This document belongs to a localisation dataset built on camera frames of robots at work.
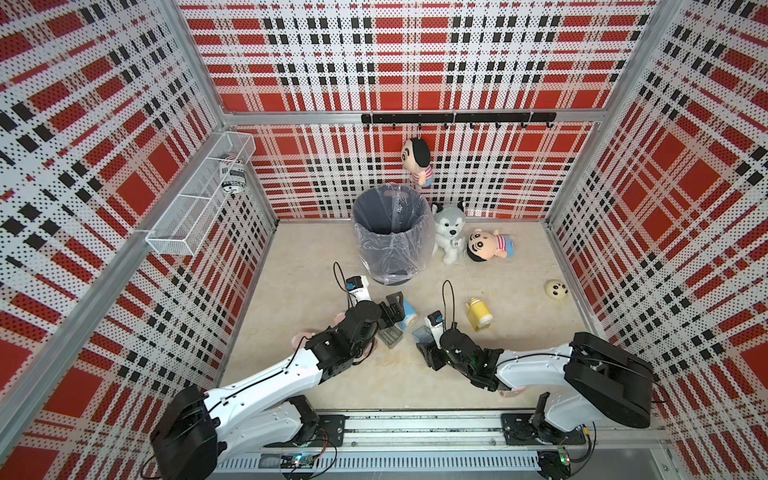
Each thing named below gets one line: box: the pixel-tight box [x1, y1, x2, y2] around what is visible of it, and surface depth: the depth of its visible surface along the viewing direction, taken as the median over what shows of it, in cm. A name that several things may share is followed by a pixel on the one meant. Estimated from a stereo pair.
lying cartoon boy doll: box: [467, 228, 515, 263], surface depth 107 cm
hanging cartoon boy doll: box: [401, 137, 434, 188], surface depth 94 cm
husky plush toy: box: [432, 201, 466, 265], surface depth 99 cm
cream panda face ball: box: [544, 279, 569, 300], surface depth 98 cm
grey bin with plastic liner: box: [353, 183, 437, 286], surface depth 91 cm
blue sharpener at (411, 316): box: [398, 300, 419, 331], surface depth 89 cm
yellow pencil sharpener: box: [465, 297, 493, 331], surface depth 89 cm
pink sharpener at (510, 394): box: [499, 386, 527, 398], surface depth 79 cm
